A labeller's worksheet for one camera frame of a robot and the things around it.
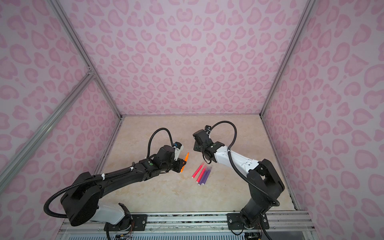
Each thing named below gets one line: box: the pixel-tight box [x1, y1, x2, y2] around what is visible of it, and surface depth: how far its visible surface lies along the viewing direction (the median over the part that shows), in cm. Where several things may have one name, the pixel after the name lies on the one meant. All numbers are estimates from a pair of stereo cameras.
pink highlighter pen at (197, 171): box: [191, 163, 204, 179], surface depth 93 cm
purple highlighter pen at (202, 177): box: [198, 170, 207, 186], surface depth 90 cm
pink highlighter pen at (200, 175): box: [196, 168, 206, 183], surface depth 90 cm
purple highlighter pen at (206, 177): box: [202, 169, 211, 185], surface depth 90 cm
